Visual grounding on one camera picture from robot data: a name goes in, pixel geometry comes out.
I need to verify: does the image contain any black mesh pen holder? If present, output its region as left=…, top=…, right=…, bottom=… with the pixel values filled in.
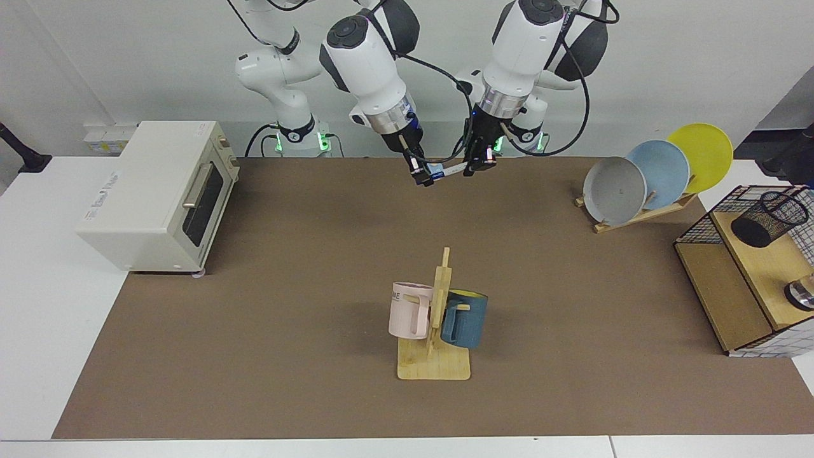
left=731, top=191, right=810, bottom=249

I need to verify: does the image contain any grey plate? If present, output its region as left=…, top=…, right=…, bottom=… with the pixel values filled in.
left=583, top=157, right=647, bottom=226

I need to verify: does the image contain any pink cup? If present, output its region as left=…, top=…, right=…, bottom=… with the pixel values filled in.
left=389, top=282, right=434, bottom=340

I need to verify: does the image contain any dark blue cup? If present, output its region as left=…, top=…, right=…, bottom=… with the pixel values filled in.
left=440, top=289, right=489, bottom=349

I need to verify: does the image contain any wooden plate rack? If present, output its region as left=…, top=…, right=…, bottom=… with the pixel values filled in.
left=576, top=191, right=698, bottom=234

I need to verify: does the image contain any light blue plate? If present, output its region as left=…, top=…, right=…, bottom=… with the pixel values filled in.
left=626, top=140, right=691, bottom=211

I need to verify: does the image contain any wooden cup stand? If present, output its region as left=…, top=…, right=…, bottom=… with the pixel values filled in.
left=397, top=247, right=472, bottom=381

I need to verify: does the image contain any brown table cloth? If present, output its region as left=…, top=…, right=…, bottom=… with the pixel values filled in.
left=52, top=156, right=814, bottom=440

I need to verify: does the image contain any yellow plate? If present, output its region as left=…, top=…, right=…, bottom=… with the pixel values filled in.
left=666, top=123, right=734, bottom=195

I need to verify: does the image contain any pale toaster oven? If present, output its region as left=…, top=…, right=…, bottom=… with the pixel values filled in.
left=75, top=121, right=241, bottom=277

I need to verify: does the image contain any black equipment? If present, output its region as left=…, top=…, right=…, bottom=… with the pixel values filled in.
left=755, top=124, right=814, bottom=186

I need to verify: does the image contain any glass lid with black rim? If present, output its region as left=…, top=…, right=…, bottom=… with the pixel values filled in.
left=783, top=275, right=814, bottom=312

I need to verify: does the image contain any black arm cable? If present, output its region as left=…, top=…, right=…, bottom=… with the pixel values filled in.
left=356, top=0, right=475, bottom=163
left=499, top=0, right=619, bottom=157

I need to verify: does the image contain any wire basket with wooden floor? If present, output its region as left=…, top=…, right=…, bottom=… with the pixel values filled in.
left=674, top=184, right=814, bottom=358

